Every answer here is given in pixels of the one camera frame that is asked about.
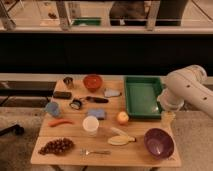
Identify black eraser block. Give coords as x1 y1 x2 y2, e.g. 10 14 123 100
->
53 91 72 99

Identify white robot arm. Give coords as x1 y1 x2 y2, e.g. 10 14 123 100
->
157 65 213 120

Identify purple bowl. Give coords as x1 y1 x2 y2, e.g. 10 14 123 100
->
144 128 174 159

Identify red bowl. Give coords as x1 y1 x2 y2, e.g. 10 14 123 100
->
83 74 103 92

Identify green plastic tray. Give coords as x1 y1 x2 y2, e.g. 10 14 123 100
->
124 76 163 119

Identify red yellow apple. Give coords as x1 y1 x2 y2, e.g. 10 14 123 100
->
116 111 129 125

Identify yellow banana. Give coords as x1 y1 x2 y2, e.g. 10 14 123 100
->
108 135 136 146

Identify clear plastic wrapper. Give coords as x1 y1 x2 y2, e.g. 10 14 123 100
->
110 127 128 136

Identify blue sponge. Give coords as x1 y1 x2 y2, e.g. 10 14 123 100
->
87 109 106 120

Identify white plastic cup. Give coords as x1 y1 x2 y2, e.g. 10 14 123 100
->
82 116 99 136

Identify silver fork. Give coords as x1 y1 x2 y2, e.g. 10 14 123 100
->
80 149 111 156

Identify black tape measure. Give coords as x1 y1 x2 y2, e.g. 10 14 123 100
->
69 98 82 110

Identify small metal cup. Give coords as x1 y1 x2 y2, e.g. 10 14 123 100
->
63 77 74 88

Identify bunch of dark grapes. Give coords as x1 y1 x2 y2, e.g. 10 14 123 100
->
38 138 74 155

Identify orange carrot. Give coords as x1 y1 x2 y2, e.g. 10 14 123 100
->
48 119 73 127

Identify blue plastic cup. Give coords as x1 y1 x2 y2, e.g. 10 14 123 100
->
45 102 60 118

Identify green box behind glass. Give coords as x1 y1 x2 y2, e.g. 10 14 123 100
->
73 17 101 26

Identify black handled tool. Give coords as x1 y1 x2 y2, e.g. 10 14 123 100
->
86 96 109 103

